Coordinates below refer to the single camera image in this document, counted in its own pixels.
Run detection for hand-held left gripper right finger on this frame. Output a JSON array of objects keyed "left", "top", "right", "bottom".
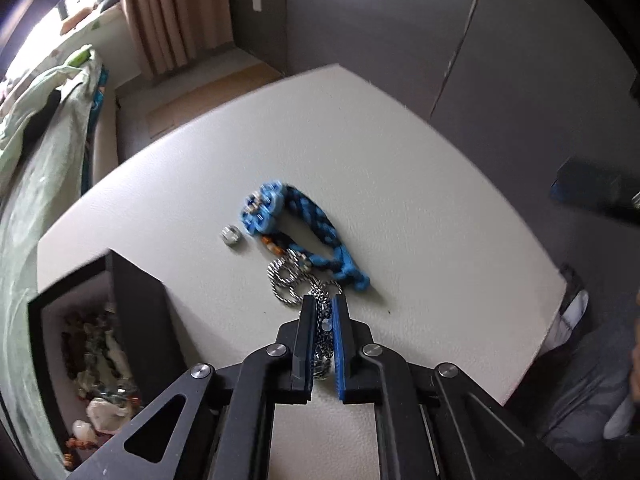
[{"left": 332, "top": 294, "right": 576, "bottom": 480}]

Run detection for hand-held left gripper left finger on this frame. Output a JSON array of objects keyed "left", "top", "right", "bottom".
[{"left": 70, "top": 295, "right": 318, "bottom": 480}]

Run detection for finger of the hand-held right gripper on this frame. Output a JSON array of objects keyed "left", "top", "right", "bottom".
[{"left": 550, "top": 156, "right": 640, "bottom": 222}]

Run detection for thin silver chain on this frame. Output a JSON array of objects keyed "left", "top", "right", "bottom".
[{"left": 300, "top": 280, "right": 346, "bottom": 382}]

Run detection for black jewelry box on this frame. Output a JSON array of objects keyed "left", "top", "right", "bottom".
[{"left": 27, "top": 250, "right": 188, "bottom": 471}]

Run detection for pile of beaded bracelets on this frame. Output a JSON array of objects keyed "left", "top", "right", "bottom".
[{"left": 60, "top": 305, "right": 146, "bottom": 461}]

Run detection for white sock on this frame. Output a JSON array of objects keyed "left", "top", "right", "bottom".
[
  {"left": 602, "top": 400, "right": 632, "bottom": 439},
  {"left": 552, "top": 287, "right": 591, "bottom": 348}
]

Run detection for person's grey pants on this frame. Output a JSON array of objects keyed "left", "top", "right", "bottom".
[{"left": 515, "top": 305, "right": 640, "bottom": 466}]

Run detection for grey wardrobe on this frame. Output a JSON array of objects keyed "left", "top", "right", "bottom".
[{"left": 227, "top": 0, "right": 640, "bottom": 261}]

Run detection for green bed cover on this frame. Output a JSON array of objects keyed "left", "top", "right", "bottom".
[{"left": 0, "top": 45, "right": 119, "bottom": 461}]

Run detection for black cloth item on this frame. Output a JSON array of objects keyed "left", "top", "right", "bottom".
[{"left": 20, "top": 90, "right": 63, "bottom": 147}]

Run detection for pink curtain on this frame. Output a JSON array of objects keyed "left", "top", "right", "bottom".
[{"left": 114, "top": 0, "right": 236, "bottom": 77}]

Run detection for green packet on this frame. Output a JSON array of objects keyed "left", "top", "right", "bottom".
[{"left": 67, "top": 45, "right": 96, "bottom": 67}]

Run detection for pale green duvet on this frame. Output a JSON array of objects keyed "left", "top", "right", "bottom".
[{"left": 0, "top": 62, "right": 96, "bottom": 196}]

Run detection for printed window sill cushion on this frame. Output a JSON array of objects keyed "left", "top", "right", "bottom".
[{"left": 30, "top": 2, "right": 126, "bottom": 61}]

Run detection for twisted silver link bracelet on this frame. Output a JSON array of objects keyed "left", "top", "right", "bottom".
[{"left": 269, "top": 252, "right": 315, "bottom": 308}]

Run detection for orange bead bracelet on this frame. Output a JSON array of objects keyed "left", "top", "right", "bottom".
[{"left": 260, "top": 232, "right": 289, "bottom": 257}]

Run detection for blue braided bracelet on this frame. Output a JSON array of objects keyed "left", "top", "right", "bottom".
[{"left": 239, "top": 182, "right": 372, "bottom": 293}]

